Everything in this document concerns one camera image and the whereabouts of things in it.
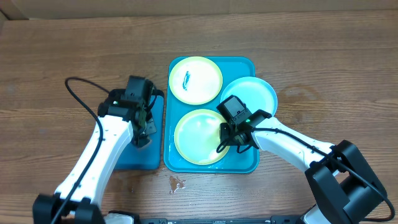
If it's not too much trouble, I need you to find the green scrub sponge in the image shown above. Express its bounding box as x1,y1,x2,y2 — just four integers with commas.
134,136,152,149

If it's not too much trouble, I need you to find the yellow-green plate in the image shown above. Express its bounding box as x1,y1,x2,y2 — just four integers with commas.
174,109,229,166
169,57,223,105

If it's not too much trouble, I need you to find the light blue plate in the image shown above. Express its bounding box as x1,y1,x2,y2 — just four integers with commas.
220,77,278,116

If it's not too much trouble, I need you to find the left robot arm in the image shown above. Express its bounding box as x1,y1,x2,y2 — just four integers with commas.
32,76,156,224

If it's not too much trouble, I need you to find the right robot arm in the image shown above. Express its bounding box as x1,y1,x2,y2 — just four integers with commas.
216,95,395,223

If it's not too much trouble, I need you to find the small black tray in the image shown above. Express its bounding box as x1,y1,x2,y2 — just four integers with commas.
114,90,164,170

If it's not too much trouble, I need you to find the large teal plastic tray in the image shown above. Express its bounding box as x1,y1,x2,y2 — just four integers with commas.
164,57,259,174

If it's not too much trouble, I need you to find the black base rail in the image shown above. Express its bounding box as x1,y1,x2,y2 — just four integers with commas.
105,211,312,224

